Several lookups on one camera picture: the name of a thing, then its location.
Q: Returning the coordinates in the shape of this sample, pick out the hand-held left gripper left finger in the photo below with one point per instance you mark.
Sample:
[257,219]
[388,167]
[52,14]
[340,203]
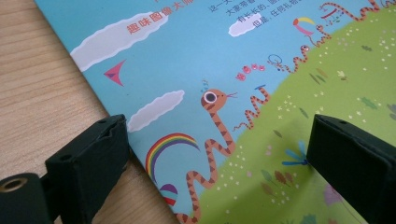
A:
[90,161]

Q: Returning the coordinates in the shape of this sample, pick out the light blue green picture book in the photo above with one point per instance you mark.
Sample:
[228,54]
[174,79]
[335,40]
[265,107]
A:
[218,62]

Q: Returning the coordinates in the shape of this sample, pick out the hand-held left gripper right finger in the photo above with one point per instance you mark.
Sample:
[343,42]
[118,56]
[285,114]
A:
[351,161]

